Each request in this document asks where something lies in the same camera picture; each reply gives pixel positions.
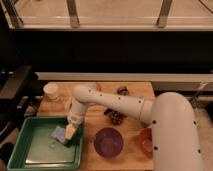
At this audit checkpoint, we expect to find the black equipment at left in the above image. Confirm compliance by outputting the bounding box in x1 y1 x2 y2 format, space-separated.
0 66 38 171

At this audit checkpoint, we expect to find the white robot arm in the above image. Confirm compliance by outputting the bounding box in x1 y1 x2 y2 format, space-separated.
65 85 203 171

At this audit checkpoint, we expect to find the white cup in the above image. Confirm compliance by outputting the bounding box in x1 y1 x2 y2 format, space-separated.
43 83 58 100

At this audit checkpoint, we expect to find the orange bowl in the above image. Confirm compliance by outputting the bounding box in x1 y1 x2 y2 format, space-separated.
139 128 153 158

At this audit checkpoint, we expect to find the small dark object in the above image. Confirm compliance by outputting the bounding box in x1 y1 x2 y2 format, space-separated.
117 86 129 96

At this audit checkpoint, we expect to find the green plastic tray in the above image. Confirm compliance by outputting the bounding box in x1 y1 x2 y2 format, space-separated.
7 117 84 171

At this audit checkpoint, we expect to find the bunch of dark grapes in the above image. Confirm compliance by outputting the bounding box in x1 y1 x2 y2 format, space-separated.
104 108 125 125

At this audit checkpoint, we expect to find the purple bowl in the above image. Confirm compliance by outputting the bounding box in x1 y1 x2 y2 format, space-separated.
93 127 124 158

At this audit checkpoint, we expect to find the wooden board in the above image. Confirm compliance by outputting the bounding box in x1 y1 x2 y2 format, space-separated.
37 82 153 171

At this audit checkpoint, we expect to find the orange carrot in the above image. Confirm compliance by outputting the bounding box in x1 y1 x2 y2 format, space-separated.
96 83 101 91

